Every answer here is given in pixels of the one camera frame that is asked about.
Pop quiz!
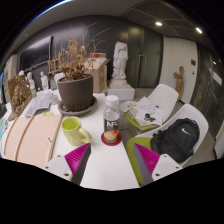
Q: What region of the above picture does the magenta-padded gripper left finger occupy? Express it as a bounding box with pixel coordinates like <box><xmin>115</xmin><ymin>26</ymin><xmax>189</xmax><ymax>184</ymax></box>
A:
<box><xmin>41</xmin><ymin>142</ymin><xmax>92</xmax><ymax>185</ymax></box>

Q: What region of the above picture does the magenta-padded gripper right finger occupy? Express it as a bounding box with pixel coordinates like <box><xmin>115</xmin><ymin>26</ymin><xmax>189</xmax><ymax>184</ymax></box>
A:
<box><xmin>131</xmin><ymin>142</ymin><xmax>183</xmax><ymax>186</ymax></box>

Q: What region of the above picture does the clear drink bottle white cap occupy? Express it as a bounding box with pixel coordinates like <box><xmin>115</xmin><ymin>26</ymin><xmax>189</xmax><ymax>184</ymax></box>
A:
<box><xmin>102</xmin><ymin>94</ymin><xmax>121</xmax><ymax>144</ymax></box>

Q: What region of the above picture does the green seat cushion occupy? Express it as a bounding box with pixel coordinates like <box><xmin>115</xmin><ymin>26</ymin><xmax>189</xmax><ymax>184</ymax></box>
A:
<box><xmin>124</xmin><ymin>112</ymin><xmax>148</xmax><ymax>131</ymax></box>
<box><xmin>125</xmin><ymin>136</ymin><xmax>158</xmax><ymax>186</ymax></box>

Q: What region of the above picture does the yellow-green mug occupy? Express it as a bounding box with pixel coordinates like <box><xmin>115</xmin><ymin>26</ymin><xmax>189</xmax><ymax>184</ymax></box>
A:
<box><xmin>61</xmin><ymin>116</ymin><xmax>93</xmax><ymax>147</ymax></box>

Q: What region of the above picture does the flat round red coaster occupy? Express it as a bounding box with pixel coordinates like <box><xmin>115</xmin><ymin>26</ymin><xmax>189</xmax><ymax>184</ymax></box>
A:
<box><xmin>100</xmin><ymin>130</ymin><xmax>123</xmax><ymax>147</ymax></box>

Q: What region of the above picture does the black backpack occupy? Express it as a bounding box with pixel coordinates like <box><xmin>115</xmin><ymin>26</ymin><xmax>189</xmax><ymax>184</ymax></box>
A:
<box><xmin>149</xmin><ymin>117</ymin><xmax>201</xmax><ymax>164</ymax></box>

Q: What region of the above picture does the grey plant saucer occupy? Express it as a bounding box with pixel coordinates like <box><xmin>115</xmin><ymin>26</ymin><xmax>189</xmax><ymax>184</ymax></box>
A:
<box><xmin>57</xmin><ymin>95</ymin><xmax>98</xmax><ymax>117</ymax></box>

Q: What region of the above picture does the stack of papers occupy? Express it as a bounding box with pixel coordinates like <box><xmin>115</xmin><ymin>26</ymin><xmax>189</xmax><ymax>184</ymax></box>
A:
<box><xmin>127</xmin><ymin>96</ymin><xmax>165</xmax><ymax>128</ymax></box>

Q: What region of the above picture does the small grey cup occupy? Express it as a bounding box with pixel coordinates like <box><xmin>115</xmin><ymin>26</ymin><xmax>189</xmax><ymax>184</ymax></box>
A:
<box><xmin>49</xmin><ymin>94</ymin><xmax>60</xmax><ymax>105</ymax></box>

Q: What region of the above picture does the dark pot with dry plant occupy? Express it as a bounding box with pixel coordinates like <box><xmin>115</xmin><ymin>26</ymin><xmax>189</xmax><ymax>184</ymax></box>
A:
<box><xmin>48</xmin><ymin>28</ymin><xmax>111</xmax><ymax>113</ymax></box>

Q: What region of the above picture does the white plastic chair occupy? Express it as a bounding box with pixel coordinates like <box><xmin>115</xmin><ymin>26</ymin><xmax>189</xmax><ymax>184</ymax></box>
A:
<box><xmin>53</xmin><ymin>72</ymin><xmax>66</xmax><ymax>83</ymax></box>
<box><xmin>125</xmin><ymin>103</ymin><xmax>210</xmax><ymax>186</ymax></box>
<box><xmin>123</xmin><ymin>83</ymin><xmax>180</xmax><ymax>132</ymax></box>

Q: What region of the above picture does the open newspaper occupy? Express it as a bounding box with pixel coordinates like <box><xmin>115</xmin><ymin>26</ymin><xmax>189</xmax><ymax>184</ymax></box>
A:
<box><xmin>23</xmin><ymin>89</ymin><xmax>54</xmax><ymax>118</ymax></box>

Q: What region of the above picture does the colourful art book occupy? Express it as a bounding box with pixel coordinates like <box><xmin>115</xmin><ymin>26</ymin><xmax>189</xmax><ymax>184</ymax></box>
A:
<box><xmin>0</xmin><ymin>118</ymin><xmax>7</xmax><ymax>138</ymax></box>

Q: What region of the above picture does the small white figurine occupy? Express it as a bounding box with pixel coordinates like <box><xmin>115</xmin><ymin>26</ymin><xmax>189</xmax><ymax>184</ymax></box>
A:
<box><xmin>39</xmin><ymin>70</ymin><xmax>50</xmax><ymax>91</ymax></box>

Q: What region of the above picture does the wooden figure sculpture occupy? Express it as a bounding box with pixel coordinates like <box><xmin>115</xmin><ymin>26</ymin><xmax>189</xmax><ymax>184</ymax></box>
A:
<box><xmin>173</xmin><ymin>65</ymin><xmax>185</xmax><ymax>101</ymax></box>

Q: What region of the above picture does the wooden easel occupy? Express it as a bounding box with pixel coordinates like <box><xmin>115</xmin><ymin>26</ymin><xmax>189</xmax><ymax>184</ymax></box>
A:
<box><xmin>47</xmin><ymin>58</ymin><xmax>63</xmax><ymax>81</ymax></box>

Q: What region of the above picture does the dark double door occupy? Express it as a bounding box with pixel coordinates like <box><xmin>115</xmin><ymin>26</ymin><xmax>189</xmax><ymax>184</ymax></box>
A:
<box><xmin>128</xmin><ymin>24</ymin><xmax>164</xmax><ymax>89</ymax></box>

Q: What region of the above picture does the tall white statue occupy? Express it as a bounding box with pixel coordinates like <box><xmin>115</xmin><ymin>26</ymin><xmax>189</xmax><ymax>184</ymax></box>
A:
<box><xmin>107</xmin><ymin>40</ymin><xmax>136</xmax><ymax>102</ymax></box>

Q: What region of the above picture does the red box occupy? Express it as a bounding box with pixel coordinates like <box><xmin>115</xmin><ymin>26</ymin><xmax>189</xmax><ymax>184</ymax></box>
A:
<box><xmin>88</xmin><ymin>52</ymin><xmax>108</xmax><ymax>60</ymax></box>

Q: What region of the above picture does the long ceiling light strip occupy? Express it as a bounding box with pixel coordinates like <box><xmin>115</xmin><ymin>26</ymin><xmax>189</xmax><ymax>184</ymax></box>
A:
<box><xmin>29</xmin><ymin>0</ymin><xmax>73</xmax><ymax>24</ymax></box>

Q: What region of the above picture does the black wall screen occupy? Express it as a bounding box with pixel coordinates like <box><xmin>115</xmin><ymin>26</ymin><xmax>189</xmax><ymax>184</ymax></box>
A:
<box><xmin>18</xmin><ymin>35</ymin><xmax>54</xmax><ymax>72</ymax></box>

